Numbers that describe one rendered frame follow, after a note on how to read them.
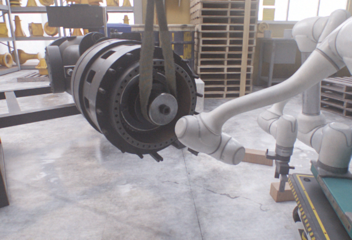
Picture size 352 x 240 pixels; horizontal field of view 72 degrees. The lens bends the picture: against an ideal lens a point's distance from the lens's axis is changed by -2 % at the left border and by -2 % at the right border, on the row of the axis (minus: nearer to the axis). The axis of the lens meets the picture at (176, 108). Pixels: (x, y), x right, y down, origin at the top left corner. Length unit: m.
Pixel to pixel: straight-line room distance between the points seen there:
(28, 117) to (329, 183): 1.93
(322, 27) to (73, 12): 3.02
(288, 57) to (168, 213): 4.60
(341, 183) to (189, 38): 3.35
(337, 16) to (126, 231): 1.63
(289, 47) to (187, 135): 5.05
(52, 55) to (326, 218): 2.20
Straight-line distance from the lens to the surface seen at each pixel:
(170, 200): 1.90
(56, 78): 2.31
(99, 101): 1.06
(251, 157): 2.43
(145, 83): 1.01
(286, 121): 1.34
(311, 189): 1.63
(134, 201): 1.91
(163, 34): 1.01
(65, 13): 3.73
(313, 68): 0.90
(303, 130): 1.65
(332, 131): 1.53
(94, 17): 3.62
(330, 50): 0.90
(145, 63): 1.00
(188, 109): 1.20
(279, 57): 5.66
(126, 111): 1.13
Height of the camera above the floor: 1.15
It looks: 17 degrees down
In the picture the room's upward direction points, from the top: straight up
